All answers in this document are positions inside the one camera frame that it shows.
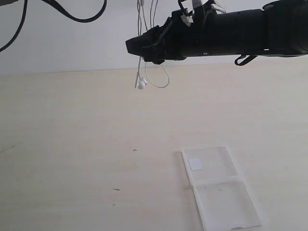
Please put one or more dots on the clear plastic hinged case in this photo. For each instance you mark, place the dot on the clear plastic hinged case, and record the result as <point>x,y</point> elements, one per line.
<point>224,198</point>

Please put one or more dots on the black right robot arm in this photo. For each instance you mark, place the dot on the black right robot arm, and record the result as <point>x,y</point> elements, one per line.
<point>279,29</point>

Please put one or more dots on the white wired earphones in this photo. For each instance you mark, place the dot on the white wired earphones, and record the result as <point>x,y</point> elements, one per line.
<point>141,82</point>

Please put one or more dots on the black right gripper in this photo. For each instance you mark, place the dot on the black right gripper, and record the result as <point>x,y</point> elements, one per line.
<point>210,34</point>

